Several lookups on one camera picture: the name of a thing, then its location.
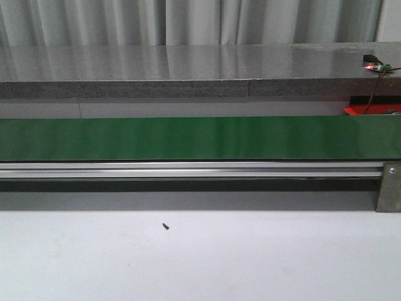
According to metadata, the green conveyor belt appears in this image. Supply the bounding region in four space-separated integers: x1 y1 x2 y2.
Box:
1 115 400 162

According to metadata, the red plastic tray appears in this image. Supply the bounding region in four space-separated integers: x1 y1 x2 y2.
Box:
344 104 400 115

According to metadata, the small sensor circuit board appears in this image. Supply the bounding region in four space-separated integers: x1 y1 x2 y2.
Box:
362 55 393 73

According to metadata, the white curtain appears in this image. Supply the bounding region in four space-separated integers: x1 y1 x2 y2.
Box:
1 0 400 46

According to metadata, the aluminium conveyor frame rail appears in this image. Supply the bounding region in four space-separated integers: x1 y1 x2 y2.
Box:
1 161 384 179

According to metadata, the steel conveyor support bracket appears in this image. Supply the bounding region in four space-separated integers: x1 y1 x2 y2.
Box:
376 162 400 213

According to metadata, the brown sensor wire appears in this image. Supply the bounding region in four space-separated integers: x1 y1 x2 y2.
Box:
362 66 401 115

